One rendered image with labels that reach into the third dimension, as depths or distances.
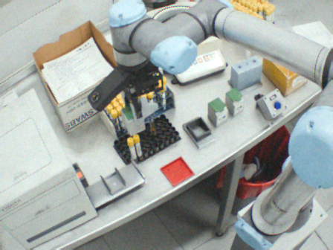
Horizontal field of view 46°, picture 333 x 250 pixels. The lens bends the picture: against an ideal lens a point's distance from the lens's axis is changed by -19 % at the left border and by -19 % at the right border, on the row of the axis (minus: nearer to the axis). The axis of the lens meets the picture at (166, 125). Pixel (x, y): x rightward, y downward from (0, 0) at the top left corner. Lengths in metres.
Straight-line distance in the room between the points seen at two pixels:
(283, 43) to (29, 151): 0.62
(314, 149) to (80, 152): 0.90
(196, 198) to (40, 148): 1.31
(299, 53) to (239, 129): 0.66
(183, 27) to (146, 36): 0.07
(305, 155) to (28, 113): 0.72
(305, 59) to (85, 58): 0.92
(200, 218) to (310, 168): 1.58
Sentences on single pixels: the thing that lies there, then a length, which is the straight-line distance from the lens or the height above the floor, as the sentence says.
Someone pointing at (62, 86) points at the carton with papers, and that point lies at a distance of 1.44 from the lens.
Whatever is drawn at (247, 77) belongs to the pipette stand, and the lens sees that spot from 1.40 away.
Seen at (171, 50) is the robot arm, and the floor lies 1.42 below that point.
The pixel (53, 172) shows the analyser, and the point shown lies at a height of 1.17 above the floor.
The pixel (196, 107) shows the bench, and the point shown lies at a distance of 1.40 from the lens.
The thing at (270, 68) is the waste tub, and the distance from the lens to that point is 1.44.
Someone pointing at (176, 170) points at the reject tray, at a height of 0.88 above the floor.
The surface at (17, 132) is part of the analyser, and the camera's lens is 1.08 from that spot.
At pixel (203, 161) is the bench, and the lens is 1.30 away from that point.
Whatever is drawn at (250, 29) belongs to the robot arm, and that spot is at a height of 1.46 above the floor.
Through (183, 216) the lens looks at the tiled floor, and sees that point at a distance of 2.17.
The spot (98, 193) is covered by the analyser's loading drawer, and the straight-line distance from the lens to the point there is 1.23.
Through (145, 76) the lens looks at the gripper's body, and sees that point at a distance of 1.01.
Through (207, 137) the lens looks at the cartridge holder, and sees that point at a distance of 1.32.
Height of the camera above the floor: 2.00
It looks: 56 degrees down
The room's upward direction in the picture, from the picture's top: 5 degrees counter-clockwise
